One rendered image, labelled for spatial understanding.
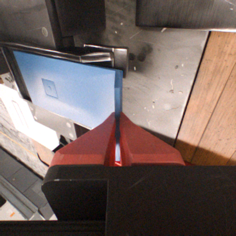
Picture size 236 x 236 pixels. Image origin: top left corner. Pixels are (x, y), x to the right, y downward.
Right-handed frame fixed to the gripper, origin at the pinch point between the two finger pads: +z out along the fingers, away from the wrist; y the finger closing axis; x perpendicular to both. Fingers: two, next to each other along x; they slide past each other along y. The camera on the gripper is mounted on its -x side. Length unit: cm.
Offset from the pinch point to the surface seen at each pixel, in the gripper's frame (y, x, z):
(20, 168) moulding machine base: 318, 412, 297
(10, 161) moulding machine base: 365, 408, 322
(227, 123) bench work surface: -13.1, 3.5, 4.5
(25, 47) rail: 9.7, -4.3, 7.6
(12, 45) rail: 11.7, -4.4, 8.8
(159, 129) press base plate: -6.5, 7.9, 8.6
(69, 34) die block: 4.8, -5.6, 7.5
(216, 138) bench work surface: -12.8, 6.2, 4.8
